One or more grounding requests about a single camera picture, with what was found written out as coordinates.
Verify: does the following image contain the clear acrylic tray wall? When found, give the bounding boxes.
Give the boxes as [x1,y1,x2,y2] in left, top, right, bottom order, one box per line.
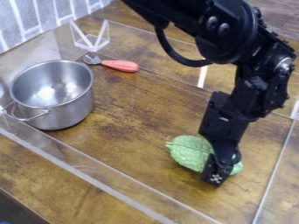
[0,18,299,224]

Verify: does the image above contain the black cable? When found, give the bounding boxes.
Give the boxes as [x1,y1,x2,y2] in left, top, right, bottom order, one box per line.
[154,25,214,68]

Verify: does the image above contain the silver metal pot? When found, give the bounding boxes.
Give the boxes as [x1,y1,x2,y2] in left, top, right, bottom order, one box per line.
[10,59,94,130]

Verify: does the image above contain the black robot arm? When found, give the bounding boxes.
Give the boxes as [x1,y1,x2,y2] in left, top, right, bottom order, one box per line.
[122,0,295,186]

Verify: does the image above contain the clear acrylic triangular stand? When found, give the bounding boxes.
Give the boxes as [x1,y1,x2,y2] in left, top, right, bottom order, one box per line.
[70,20,110,53]

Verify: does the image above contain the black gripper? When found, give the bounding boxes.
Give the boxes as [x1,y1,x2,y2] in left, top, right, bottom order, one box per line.
[199,92,249,187]

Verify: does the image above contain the red handled metal spoon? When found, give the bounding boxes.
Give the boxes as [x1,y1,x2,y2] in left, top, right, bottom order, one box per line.
[83,54,139,73]

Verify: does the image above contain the green bumpy gourd toy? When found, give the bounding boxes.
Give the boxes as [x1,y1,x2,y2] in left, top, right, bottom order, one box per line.
[163,135,245,177]

